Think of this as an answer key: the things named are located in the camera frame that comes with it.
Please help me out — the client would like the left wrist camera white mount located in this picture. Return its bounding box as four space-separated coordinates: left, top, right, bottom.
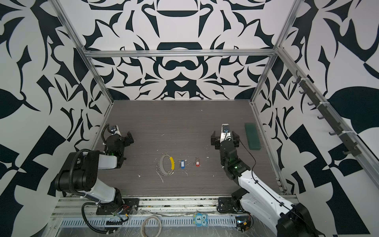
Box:
107 125 121 136

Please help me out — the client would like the metal keyring with keys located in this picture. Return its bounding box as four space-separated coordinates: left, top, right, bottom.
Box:
158 154 174 176

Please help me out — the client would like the yellow key tag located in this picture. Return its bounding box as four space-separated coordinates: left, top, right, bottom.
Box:
169 157 175 171

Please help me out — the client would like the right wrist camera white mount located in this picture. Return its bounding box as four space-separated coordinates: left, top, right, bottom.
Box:
220 124 232 142

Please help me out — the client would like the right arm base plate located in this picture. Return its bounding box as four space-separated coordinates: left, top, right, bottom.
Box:
217 197 244 213

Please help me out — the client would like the white tape roll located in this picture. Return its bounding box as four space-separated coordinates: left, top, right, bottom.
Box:
140 215 163 237

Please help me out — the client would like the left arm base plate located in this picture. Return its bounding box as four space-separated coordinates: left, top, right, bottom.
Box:
96 198 140 215

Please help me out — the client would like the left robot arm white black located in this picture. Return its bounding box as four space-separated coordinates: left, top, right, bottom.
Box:
54 132 134 209

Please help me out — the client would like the blue monster sticker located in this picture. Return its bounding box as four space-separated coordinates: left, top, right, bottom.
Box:
193 213 208 227

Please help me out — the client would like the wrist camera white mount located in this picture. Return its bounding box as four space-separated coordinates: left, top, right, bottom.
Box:
220 124 232 142
107 125 121 136

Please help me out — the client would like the green rectangular plastic case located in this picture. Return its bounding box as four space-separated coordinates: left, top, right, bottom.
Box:
245 123 262 151

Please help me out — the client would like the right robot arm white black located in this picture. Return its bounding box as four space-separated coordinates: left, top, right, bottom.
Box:
211 124 319 237

